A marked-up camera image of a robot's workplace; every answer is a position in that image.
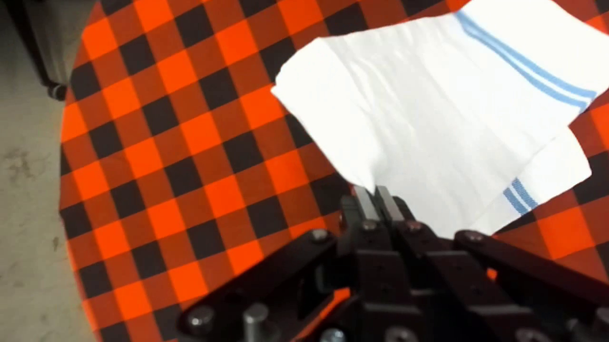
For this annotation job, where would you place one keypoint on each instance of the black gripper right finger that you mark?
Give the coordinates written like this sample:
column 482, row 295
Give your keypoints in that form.
column 482, row 278

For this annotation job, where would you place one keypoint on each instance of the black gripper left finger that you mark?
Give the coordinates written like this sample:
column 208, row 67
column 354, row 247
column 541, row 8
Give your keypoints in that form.
column 305, row 278

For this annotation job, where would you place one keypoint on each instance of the white towel with blue stripes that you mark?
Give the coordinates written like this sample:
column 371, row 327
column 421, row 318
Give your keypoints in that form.
column 444, row 107

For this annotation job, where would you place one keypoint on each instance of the red black checkered tablecloth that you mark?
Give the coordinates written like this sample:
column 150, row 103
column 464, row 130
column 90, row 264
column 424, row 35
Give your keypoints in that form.
column 190, row 158

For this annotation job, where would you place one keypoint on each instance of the dark grey wheeled base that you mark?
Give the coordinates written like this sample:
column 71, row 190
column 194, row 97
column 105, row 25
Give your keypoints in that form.
column 40, row 44

